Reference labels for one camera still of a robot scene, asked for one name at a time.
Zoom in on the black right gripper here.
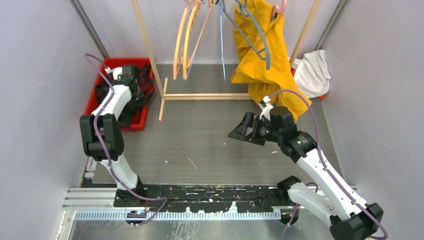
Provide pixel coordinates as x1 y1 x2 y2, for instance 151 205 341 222
228 111 283 146

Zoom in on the yellow pleated skirt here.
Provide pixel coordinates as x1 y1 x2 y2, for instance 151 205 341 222
231 0 311 120

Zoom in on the teal plastic hanger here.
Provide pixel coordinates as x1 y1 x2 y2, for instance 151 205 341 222
217 0 272 71

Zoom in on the wooden clothes rack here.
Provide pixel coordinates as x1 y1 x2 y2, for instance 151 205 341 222
131 0 321 122

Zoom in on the red plaid garment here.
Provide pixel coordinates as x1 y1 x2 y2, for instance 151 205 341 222
91 64 155 130

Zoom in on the pink plastic hanger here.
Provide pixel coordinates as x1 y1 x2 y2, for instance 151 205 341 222
271 0 287 20

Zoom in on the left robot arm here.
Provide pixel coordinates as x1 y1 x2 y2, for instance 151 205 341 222
79 65 148 207

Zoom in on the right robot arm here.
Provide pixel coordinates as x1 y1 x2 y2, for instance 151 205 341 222
228 107 384 240

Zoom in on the orange plastic hanger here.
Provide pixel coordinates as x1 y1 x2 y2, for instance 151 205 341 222
172 0 203 80

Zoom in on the orange notched hanger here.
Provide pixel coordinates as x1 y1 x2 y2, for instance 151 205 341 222
189 0 215 67

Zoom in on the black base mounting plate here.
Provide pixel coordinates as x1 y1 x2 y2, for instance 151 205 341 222
113 184 295 213

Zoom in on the orange object under cloth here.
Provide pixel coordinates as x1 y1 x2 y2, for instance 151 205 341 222
290 67 326 100

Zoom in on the white cloth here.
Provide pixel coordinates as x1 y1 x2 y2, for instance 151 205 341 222
292 49 331 99

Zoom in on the red plastic bin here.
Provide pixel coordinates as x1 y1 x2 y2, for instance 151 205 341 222
85 58 155 132

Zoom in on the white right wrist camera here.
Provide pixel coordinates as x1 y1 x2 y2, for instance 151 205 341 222
258 96 274 121

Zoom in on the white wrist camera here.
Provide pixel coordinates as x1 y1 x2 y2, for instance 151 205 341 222
258 96 274 121
104 66 123 81

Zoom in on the light blue wire hanger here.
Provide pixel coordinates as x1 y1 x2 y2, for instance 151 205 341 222
185 0 227 81

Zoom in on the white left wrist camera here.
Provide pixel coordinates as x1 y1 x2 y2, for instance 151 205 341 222
104 66 123 81

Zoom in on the aluminium rail frame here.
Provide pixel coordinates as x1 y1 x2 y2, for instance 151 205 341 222
61 132 364 221

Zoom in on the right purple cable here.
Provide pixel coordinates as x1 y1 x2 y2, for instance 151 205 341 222
267 89 389 240

